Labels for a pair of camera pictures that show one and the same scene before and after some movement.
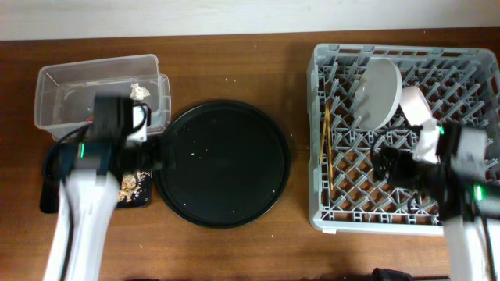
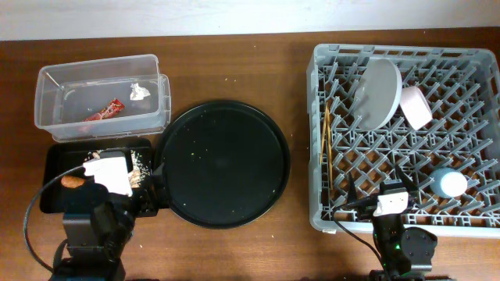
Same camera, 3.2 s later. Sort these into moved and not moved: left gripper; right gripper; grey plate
Moved: left gripper; right gripper
Not moved: grey plate
